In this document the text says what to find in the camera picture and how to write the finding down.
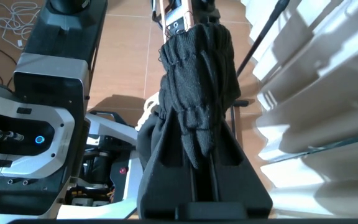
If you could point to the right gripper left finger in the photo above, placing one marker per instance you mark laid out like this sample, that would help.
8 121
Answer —
163 186

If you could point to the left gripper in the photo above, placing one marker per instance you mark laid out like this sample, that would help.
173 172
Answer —
207 11

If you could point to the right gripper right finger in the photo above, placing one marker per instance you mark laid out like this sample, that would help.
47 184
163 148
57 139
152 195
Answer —
241 186

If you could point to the black shorts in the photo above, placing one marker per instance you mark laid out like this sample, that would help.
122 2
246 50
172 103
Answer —
197 77

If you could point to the white curtain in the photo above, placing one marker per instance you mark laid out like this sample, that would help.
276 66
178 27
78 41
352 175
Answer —
322 62

